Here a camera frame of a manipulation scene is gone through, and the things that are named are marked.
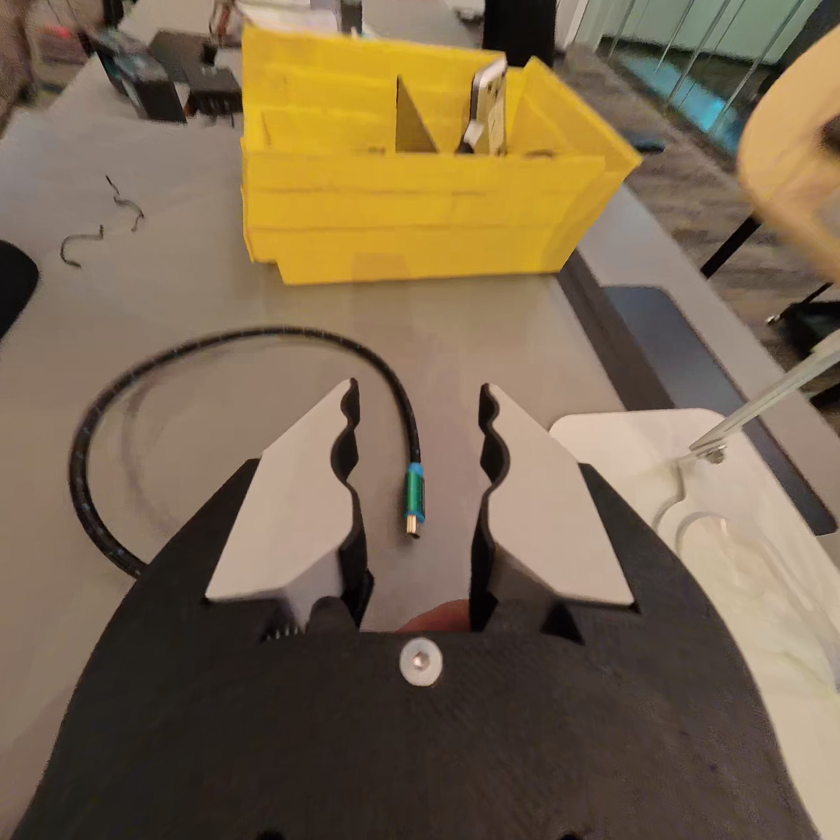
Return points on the black textured pad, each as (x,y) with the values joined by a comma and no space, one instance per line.
(11,289)

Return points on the black office chair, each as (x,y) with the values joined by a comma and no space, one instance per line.
(519,26)

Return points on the yellow plastic bin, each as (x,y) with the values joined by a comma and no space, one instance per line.
(420,210)

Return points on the silver flat device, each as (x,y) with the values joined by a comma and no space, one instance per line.
(488,112)

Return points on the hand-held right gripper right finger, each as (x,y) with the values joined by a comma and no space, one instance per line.
(558,525)

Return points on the black board with wooden edge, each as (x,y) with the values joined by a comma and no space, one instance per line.
(788,145)

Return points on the black box device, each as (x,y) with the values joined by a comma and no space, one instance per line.
(177,72)

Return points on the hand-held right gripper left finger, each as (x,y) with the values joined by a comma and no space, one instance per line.
(282,525)

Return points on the white stand base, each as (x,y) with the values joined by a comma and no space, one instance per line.
(735,591)

